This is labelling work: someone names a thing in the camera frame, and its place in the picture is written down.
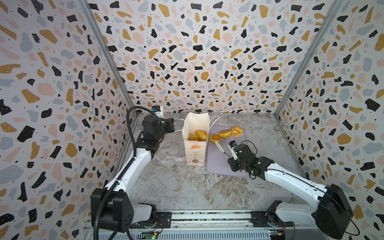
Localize steel tongs white tips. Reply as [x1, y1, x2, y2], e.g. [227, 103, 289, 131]
[214, 141, 231, 160]

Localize printed paper bread bag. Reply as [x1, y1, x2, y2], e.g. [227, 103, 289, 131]
[178, 113, 220, 166]

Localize striped croissant bread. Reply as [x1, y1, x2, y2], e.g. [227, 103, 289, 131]
[195, 130, 207, 142]
[189, 134, 200, 141]

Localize round yellow tart bread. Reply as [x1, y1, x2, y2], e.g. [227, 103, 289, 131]
[210, 134, 222, 144]

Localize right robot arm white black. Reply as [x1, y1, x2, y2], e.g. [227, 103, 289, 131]
[227, 141, 353, 240]

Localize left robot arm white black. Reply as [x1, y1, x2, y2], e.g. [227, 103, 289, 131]
[91, 114, 175, 240]

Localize lilac plastic tray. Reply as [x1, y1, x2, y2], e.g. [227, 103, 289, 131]
[206, 131, 248, 178]

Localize knotted brown bun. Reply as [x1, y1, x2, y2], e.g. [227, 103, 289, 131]
[231, 126, 244, 138]

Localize small striped yellow roll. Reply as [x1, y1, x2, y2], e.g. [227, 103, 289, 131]
[219, 130, 232, 139]

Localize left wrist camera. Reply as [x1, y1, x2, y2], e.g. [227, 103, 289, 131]
[152, 105, 164, 119]

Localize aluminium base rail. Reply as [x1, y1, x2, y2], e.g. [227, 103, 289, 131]
[83, 208, 331, 240]

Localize black corrugated cable conduit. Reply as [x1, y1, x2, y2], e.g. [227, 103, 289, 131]
[92, 105, 157, 240]

